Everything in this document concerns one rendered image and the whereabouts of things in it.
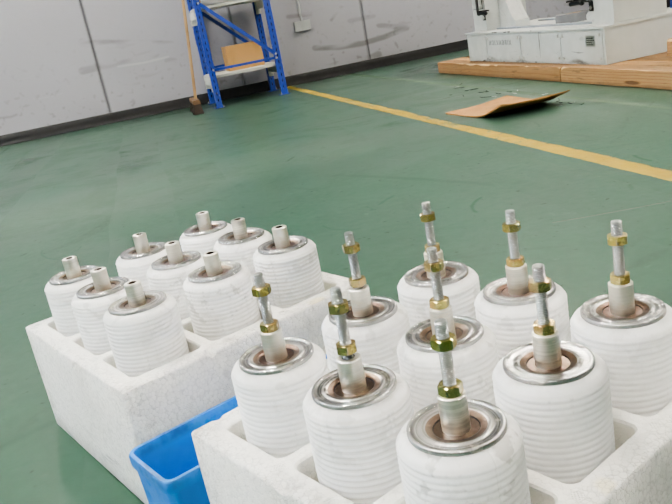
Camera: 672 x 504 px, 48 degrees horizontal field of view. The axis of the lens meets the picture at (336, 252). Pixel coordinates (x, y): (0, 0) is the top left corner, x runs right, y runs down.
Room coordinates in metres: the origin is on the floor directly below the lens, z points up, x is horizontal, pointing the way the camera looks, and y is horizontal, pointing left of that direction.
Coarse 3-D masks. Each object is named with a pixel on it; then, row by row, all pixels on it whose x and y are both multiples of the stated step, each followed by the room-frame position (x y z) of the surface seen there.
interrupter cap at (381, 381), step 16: (368, 368) 0.62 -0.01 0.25; (384, 368) 0.61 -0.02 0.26; (320, 384) 0.61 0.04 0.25; (336, 384) 0.60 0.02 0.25; (368, 384) 0.59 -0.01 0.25; (384, 384) 0.58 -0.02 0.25; (320, 400) 0.57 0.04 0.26; (336, 400) 0.57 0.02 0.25; (352, 400) 0.57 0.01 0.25; (368, 400) 0.56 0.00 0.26
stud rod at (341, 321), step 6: (330, 288) 0.59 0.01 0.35; (336, 288) 0.59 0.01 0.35; (330, 294) 0.59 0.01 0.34; (336, 294) 0.59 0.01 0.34; (336, 300) 0.59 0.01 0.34; (342, 300) 0.59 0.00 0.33; (336, 318) 0.59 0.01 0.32; (342, 318) 0.59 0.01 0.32; (336, 324) 0.59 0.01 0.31; (342, 324) 0.59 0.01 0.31; (342, 330) 0.59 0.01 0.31; (348, 330) 0.59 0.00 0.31; (342, 336) 0.59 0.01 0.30; (348, 336) 0.59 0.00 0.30; (342, 342) 0.59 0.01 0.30; (348, 342) 0.59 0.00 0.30
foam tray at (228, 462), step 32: (224, 416) 0.72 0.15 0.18; (640, 416) 0.58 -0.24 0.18; (224, 448) 0.66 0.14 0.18; (256, 448) 0.64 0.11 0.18; (640, 448) 0.53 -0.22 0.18; (224, 480) 0.66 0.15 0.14; (256, 480) 0.61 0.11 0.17; (288, 480) 0.58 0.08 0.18; (544, 480) 0.51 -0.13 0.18; (608, 480) 0.50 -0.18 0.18; (640, 480) 0.51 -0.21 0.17
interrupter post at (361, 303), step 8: (352, 288) 0.76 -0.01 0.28; (368, 288) 0.76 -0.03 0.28; (352, 296) 0.75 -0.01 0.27; (360, 296) 0.75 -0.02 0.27; (368, 296) 0.75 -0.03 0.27; (352, 304) 0.75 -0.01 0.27; (360, 304) 0.75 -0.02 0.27; (368, 304) 0.75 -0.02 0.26; (360, 312) 0.75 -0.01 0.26; (368, 312) 0.75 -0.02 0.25
